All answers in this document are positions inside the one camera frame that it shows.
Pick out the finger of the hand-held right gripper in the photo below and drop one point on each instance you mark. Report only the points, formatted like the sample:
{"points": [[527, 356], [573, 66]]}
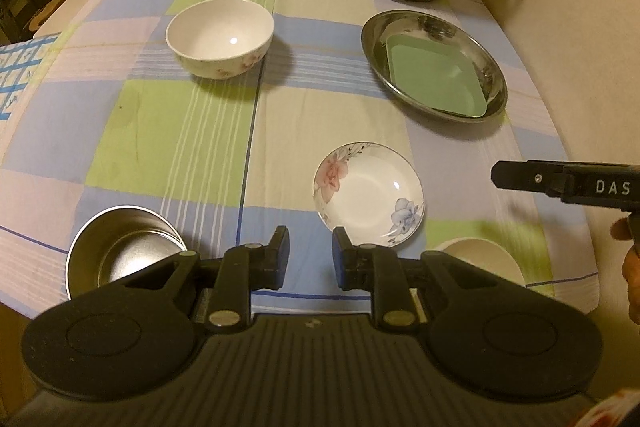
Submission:
{"points": [[525, 179]]}

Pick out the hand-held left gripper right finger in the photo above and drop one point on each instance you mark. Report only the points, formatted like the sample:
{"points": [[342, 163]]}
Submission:
{"points": [[343, 259]]}

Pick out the small floral dish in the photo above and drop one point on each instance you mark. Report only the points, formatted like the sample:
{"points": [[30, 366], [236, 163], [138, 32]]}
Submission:
{"points": [[365, 202]]}

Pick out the person's right hand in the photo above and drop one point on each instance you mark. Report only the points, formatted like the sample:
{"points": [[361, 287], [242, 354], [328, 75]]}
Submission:
{"points": [[632, 277]]}

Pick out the checkered tablecloth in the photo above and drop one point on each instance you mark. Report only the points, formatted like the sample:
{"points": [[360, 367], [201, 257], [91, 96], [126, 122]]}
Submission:
{"points": [[200, 147]]}

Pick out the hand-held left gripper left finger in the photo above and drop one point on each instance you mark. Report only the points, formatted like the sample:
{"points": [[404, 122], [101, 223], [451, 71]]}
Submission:
{"points": [[280, 259]]}

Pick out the brown rounded object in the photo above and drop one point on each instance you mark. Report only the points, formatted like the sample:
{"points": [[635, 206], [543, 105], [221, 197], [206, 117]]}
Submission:
{"points": [[47, 14]]}

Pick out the green square plate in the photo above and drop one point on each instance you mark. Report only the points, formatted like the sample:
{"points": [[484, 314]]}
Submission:
{"points": [[435, 77]]}

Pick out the stainless steel plate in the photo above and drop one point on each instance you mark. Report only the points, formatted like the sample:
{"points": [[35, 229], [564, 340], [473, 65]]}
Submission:
{"points": [[430, 24]]}

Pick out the blue patterned cloth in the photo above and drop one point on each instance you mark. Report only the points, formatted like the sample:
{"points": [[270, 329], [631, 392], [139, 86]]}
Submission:
{"points": [[25, 72]]}

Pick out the white floral bowl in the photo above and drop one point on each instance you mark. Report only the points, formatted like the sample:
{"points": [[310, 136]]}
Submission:
{"points": [[215, 34]]}

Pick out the stainless steel bowl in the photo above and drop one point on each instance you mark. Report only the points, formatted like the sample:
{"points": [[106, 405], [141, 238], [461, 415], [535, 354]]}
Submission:
{"points": [[125, 252]]}

